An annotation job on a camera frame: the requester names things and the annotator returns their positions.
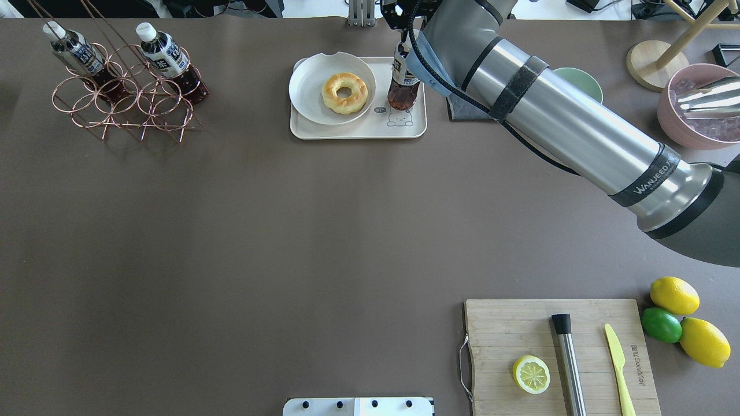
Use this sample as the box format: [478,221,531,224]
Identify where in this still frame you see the half lemon slice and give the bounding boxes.
[511,355,550,395]

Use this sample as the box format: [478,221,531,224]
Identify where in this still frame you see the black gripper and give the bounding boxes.
[382,1,441,29]

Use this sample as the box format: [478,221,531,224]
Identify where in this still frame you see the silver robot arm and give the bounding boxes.
[381,1,739,267]

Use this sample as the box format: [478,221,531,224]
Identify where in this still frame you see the clear ice cubes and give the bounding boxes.
[669,76,739,142]

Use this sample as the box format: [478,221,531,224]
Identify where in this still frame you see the white round plate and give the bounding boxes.
[289,51,376,125]

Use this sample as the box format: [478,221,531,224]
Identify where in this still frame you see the copper wire bottle rack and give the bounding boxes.
[29,1,202,143]

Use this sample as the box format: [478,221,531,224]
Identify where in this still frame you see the green ceramic bowl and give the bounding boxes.
[553,68,604,103]

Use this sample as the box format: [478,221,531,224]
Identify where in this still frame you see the steel ice scoop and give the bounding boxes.
[676,76,739,119]

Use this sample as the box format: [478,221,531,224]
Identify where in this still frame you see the yellow plastic knife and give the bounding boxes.
[604,324,637,416]

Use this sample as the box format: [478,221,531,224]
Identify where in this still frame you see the glazed donut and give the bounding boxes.
[321,73,368,115]

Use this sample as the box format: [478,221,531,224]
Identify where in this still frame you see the tea bottle in rack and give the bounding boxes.
[42,21,130,103]
[136,22,209,105]

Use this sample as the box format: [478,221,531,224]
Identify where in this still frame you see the tea bottle white cap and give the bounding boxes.
[387,40,421,112]

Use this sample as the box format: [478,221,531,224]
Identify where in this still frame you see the wooden cutting board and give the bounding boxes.
[464,299,661,415]

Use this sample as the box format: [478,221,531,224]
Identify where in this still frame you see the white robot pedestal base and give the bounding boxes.
[282,396,435,415]

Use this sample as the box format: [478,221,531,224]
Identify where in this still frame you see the steel muddler black tip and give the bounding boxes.
[552,313,587,415]

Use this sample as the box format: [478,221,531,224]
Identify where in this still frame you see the grey folded cloth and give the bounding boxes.
[446,94,497,122]

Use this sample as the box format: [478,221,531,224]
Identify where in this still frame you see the yellow lemon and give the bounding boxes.
[649,276,701,315]
[679,318,731,368]

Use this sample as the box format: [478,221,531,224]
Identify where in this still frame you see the yellow lemon back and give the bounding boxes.
[649,276,701,315]

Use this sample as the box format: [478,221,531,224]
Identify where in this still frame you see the pink bowl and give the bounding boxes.
[657,64,738,150]

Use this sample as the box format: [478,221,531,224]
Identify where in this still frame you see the green lime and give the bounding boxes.
[641,306,683,343]

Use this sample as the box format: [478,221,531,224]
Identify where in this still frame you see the yellow lemon front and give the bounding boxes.
[679,318,731,368]

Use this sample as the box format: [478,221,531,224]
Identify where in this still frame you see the wooden mug tree stand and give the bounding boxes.
[626,1,738,92]

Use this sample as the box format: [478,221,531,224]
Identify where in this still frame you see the aluminium frame post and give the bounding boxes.
[345,0,376,27]

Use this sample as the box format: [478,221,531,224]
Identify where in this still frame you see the cream serving tray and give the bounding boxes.
[289,56,427,140]

